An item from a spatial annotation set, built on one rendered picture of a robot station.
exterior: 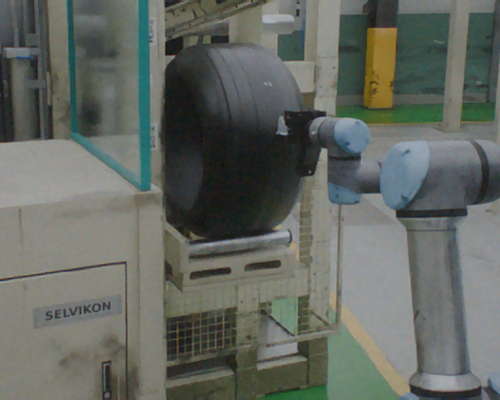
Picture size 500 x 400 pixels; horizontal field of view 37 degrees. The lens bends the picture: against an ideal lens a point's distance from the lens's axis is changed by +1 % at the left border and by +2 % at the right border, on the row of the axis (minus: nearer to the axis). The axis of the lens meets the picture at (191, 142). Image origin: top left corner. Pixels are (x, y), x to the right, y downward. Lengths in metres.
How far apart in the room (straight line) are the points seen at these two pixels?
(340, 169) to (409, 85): 10.46
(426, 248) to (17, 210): 0.68
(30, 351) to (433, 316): 0.67
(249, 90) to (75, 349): 0.93
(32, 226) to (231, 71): 0.93
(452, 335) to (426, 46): 10.92
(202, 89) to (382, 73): 9.46
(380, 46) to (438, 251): 10.06
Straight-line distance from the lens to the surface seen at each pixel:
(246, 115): 1.93
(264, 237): 2.16
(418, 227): 1.31
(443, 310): 1.32
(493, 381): 1.42
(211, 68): 1.99
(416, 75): 12.14
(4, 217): 1.21
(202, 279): 2.09
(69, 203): 1.22
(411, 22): 12.03
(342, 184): 1.67
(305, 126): 1.81
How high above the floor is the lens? 1.59
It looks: 11 degrees down
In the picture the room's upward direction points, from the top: straight up
